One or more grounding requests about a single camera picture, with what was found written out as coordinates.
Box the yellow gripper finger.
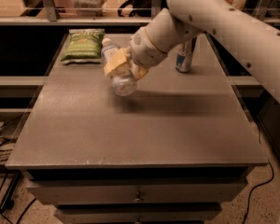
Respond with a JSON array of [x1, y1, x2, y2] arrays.
[[103, 46, 130, 77], [132, 64, 148, 81]]

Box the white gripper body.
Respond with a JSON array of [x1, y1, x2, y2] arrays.
[[130, 27, 167, 69]]

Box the blue plastic water bottle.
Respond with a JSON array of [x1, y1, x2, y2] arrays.
[[101, 38, 137, 96]]

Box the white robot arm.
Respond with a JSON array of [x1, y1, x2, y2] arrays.
[[104, 0, 280, 104]]

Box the green jalapeno chip bag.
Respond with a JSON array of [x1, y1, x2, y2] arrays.
[[61, 28, 105, 63]]

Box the black bag on shelf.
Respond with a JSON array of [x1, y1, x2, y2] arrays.
[[118, 0, 152, 17]]

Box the silver blue energy drink can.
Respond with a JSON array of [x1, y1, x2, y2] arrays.
[[175, 37, 197, 73]]

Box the clear plastic container on shelf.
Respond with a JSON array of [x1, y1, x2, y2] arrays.
[[72, 0, 106, 17]]

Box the grey upper drawer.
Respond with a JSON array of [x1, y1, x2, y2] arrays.
[[27, 179, 246, 205]]

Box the grey drawer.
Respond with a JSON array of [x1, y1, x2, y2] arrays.
[[27, 179, 246, 205], [54, 204, 221, 224]]

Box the grey lower drawer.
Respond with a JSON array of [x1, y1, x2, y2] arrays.
[[54, 204, 221, 224]]

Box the metal shelf rail frame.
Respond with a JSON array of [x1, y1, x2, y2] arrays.
[[0, 0, 280, 27]]

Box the black cable on right floor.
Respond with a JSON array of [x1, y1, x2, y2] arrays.
[[241, 133, 275, 224]]

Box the black cables on left floor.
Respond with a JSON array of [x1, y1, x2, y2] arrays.
[[0, 115, 37, 224]]

